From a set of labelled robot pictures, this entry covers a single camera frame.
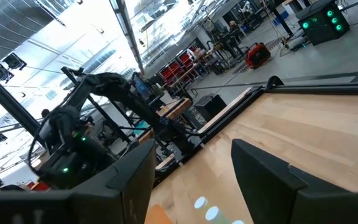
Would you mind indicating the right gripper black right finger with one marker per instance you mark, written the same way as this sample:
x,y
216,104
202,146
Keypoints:
x,y
284,199

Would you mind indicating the black rig post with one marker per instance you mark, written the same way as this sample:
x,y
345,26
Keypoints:
x,y
8,99

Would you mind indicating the black studio lamp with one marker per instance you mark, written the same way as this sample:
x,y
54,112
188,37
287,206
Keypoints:
x,y
14,61
0,73

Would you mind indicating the orange translucent plastic bin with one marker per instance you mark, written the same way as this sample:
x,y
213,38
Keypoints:
x,y
158,216

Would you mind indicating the computer tower with green fans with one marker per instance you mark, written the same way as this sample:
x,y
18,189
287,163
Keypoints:
x,y
322,21

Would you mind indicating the red storage bin shelf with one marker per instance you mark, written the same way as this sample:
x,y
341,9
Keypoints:
x,y
179,65

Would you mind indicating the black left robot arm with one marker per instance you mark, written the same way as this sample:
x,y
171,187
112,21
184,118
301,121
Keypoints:
x,y
120,90

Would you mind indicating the wooden background workbench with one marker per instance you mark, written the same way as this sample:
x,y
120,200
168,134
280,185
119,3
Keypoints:
x,y
174,109

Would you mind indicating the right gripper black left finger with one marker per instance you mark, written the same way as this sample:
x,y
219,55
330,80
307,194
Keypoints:
x,y
104,202

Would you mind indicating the background computer monitor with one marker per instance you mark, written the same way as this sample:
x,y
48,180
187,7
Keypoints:
x,y
141,87

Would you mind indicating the black aluminium table frame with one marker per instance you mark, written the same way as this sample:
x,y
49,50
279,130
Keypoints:
x,y
259,93

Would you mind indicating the red equipment case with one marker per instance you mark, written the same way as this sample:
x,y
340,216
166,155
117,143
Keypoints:
x,y
257,56

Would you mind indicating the black floor box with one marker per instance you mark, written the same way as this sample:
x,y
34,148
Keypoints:
x,y
210,106

